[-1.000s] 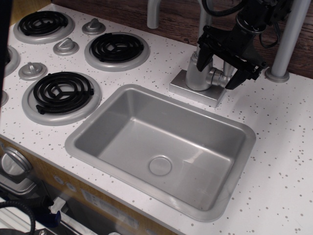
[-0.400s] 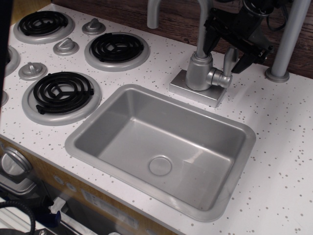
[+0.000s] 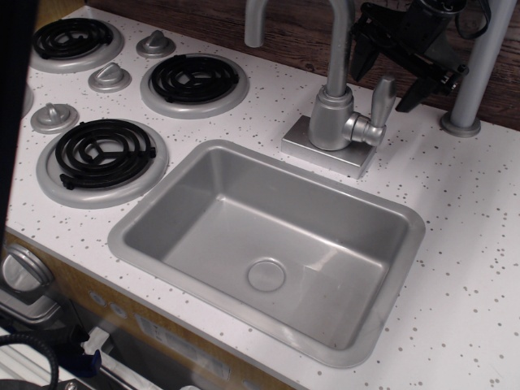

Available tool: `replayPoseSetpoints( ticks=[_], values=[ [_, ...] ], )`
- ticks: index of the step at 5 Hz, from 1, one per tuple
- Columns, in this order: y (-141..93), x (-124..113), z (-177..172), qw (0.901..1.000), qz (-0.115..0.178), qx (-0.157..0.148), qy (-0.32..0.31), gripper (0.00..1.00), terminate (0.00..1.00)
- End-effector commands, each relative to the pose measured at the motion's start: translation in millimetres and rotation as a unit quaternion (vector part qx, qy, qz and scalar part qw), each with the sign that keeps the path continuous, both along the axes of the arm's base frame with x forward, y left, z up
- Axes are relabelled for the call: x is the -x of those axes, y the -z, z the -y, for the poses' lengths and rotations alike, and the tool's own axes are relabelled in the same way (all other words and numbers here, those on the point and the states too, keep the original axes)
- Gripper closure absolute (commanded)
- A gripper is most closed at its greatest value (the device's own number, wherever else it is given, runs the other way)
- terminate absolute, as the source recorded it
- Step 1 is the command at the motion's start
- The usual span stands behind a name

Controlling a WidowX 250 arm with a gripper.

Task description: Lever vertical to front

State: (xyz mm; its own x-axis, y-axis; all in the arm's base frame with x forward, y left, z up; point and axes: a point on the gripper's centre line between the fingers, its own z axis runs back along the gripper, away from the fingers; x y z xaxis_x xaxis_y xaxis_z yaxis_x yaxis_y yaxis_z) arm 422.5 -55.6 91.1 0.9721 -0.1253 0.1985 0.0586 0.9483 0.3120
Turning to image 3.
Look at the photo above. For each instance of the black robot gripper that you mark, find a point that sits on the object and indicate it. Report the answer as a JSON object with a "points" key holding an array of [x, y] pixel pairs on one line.
{"points": [[416, 40]]}

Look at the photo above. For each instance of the silver faucet lever handle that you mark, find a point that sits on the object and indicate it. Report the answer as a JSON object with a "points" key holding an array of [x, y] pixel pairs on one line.
{"points": [[383, 99]]}

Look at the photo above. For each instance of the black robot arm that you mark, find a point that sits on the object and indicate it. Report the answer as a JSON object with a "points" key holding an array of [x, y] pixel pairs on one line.
{"points": [[414, 39]]}

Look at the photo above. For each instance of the grey support pole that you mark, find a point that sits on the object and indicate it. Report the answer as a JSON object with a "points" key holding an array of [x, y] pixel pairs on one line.
{"points": [[462, 120]]}

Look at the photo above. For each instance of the silver toy faucet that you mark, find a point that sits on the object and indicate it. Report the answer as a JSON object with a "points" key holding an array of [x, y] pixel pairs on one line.
{"points": [[333, 136]]}

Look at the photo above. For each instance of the back right stove burner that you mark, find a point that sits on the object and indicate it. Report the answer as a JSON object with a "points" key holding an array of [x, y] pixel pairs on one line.
{"points": [[194, 86]]}

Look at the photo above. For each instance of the stove burner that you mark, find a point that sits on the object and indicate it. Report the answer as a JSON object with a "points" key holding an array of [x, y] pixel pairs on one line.
{"points": [[194, 86], [74, 45], [28, 99], [102, 163]]}

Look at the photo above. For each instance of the grey toy sink basin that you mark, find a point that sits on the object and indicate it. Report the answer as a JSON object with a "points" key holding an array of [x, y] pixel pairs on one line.
{"points": [[313, 263]]}

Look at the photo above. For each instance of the silver stove knob back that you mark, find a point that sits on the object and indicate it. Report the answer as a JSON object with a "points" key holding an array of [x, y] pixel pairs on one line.
{"points": [[155, 46]]}

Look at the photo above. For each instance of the silver stove knob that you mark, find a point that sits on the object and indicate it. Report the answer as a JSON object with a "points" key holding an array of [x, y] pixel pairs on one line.
{"points": [[155, 46], [109, 79], [54, 119]]}

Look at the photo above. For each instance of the silver stove knob middle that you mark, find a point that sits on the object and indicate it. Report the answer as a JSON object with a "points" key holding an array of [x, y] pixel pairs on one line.
{"points": [[109, 79]]}

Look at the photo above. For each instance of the front right stove burner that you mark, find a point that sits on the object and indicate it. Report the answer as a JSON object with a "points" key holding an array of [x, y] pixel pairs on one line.
{"points": [[102, 163]]}

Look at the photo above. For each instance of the back left stove burner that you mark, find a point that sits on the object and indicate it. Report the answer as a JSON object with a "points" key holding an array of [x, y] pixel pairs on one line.
{"points": [[74, 45]]}

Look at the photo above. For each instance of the silver stove knob front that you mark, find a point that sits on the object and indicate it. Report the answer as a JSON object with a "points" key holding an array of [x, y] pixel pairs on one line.
{"points": [[54, 119]]}

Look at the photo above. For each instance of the far left stove burner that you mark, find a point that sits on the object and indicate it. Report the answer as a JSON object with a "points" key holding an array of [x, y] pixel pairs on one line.
{"points": [[28, 99]]}

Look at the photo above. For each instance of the silver oven dial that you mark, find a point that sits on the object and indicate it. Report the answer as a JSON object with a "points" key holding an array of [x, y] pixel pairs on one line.
{"points": [[23, 274]]}

